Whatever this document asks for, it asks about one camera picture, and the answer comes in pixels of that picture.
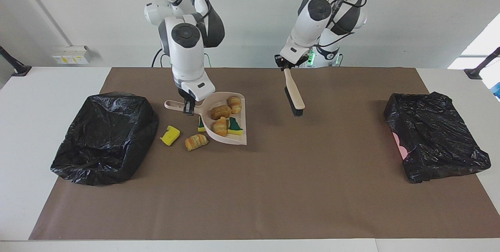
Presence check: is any brown oval bread roll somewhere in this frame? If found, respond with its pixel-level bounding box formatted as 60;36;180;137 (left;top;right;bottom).
210;104;232;120

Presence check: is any small yellow green sponge piece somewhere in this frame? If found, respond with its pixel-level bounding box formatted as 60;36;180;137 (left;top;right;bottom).
227;117;244;136

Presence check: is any black clamp stand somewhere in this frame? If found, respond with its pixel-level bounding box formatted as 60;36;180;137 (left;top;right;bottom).
464;46;500;80
0;45;32;77

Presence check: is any beige brush with black bristles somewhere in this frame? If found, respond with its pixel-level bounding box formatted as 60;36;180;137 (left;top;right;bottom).
284;68;305;117

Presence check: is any brown table mat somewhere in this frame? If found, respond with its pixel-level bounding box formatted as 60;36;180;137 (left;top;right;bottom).
29;67;500;241

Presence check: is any toy croissant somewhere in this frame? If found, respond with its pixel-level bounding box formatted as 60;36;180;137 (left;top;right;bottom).
184;134;209;152
212;116;229;137
227;96;242;114

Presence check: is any pink plastic bin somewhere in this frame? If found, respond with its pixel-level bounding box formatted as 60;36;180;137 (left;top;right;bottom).
392;132;409;159

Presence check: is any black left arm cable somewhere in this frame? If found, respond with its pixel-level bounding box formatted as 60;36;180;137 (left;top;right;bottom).
316;0;370;49

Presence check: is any black plastic trash bag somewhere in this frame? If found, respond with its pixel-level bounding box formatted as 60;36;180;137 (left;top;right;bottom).
50;91;159;186
384;91;492;184

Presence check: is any beige plastic dustpan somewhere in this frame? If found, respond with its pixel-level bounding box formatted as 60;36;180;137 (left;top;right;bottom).
164;92;247;146

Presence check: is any black base cable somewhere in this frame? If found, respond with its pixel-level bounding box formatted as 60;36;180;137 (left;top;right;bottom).
152;48;172;68

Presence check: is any white wall socket box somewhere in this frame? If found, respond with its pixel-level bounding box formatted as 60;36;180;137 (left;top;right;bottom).
52;45;93;65

